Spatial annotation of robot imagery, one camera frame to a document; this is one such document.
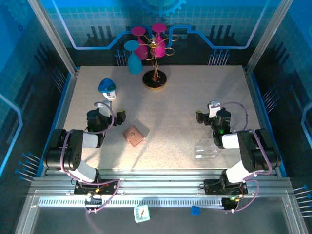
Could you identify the tan leather card holder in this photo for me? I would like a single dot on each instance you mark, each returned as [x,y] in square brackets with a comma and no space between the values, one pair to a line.
[133,135]

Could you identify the clear plastic box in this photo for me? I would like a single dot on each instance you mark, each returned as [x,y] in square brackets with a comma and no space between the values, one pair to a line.
[206,148]

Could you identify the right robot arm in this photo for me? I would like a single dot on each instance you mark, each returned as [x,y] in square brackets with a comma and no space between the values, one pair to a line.
[256,151]

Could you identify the blue lidded white cup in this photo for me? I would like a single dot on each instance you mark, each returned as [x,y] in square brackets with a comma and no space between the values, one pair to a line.
[107,85]

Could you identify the teal wine glass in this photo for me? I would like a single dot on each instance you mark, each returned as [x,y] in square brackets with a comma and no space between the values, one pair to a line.
[134,64]

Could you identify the magenta wine glass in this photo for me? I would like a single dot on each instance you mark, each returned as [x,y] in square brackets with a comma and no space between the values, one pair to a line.
[159,50]
[141,50]

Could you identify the black controller board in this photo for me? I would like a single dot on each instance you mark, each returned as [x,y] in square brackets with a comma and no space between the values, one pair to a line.
[230,204]
[93,202]

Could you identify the small blue cube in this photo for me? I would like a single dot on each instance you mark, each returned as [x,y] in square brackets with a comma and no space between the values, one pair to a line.
[195,210]

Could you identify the white cube with clock print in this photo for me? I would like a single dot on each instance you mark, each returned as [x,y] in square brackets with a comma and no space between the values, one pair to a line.
[142,214]

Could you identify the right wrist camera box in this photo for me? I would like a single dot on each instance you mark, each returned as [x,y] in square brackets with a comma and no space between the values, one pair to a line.
[214,109]

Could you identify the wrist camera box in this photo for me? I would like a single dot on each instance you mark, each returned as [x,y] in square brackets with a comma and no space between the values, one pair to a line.
[105,109]
[214,109]

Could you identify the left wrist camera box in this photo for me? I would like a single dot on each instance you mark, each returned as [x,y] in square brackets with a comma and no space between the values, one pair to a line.
[105,109]

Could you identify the aluminium side rail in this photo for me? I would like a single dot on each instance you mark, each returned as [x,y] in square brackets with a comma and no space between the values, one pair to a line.
[254,97]
[68,97]

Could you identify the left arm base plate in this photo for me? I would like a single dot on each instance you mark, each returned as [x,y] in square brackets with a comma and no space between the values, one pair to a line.
[109,187]

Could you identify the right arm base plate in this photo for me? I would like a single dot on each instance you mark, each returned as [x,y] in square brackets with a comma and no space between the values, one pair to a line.
[212,187]

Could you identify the aluminium table rail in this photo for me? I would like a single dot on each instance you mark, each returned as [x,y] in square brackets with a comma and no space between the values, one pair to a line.
[158,178]

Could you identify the aluminium frame post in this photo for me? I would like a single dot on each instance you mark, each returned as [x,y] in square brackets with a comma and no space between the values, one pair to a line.
[267,39]
[54,39]

